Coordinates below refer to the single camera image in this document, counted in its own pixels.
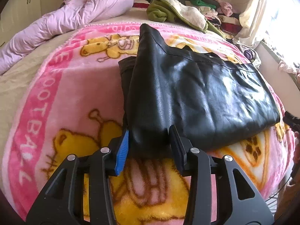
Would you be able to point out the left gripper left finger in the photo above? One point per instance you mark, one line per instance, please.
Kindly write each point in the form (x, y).
(78, 192)

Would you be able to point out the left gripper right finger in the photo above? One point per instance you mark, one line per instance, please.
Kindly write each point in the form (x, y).
(220, 191)

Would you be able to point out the black leather jacket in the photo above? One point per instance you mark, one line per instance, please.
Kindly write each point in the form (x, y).
(212, 102)

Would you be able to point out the bag of clothes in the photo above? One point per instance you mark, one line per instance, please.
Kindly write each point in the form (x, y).
(251, 55)

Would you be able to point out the pile of folded clothes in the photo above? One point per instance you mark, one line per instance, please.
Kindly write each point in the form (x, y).
(220, 14)

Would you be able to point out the person's right hand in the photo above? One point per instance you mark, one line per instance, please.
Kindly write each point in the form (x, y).
(296, 157)

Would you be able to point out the floral cloth on windowsill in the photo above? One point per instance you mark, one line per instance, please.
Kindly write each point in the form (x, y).
(284, 63)

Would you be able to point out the pink cartoon fleece blanket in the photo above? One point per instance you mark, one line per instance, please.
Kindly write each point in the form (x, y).
(150, 192)

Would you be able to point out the cream window curtain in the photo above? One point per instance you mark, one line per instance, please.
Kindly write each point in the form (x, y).
(254, 21)

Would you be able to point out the green and cream blanket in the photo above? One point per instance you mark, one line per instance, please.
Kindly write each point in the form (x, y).
(175, 12)

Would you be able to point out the red striped pillow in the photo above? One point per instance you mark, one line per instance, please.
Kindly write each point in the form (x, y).
(144, 4)

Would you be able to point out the white wardrobe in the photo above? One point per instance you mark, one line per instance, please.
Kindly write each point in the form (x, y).
(16, 16)

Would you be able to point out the lilac quilted duvet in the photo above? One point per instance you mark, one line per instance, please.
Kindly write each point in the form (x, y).
(74, 14)

